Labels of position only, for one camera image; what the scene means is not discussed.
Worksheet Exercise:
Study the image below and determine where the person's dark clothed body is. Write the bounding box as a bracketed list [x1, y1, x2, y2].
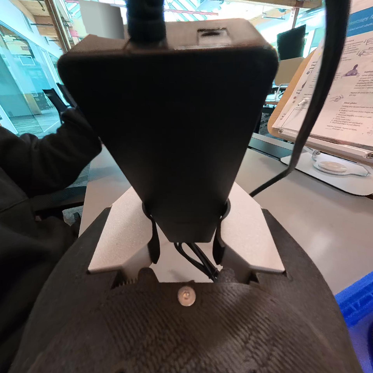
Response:
[0, 166, 88, 373]

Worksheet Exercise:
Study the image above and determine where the person's left forearm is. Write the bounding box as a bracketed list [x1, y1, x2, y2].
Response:
[0, 108, 102, 204]

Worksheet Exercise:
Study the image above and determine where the black hub power cable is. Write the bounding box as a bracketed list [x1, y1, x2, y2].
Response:
[127, 0, 350, 197]

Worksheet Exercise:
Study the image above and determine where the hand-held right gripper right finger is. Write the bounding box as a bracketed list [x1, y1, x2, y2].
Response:
[212, 181, 286, 283]

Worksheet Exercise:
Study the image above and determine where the black usb cable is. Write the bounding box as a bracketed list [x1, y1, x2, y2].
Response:
[174, 242, 220, 282]

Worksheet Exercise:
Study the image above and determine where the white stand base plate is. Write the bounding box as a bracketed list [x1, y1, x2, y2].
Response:
[281, 146, 373, 196]

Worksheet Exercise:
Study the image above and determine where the blue plastic bin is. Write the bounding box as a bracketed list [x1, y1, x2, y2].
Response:
[335, 271, 373, 373]

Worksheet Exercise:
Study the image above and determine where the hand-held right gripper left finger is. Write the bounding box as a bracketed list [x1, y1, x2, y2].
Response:
[87, 186, 161, 276]

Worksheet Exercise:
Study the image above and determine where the black multi-port usb hub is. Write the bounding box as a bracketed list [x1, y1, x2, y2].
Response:
[57, 18, 279, 243]

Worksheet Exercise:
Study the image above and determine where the wooden document holder with sheet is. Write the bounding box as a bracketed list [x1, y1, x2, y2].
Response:
[268, 0, 373, 164]

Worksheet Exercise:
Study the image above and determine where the black monitor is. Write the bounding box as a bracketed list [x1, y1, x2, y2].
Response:
[276, 25, 307, 61]

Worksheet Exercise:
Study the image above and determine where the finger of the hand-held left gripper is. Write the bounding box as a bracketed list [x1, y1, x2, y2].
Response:
[66, 34, 129, 54]

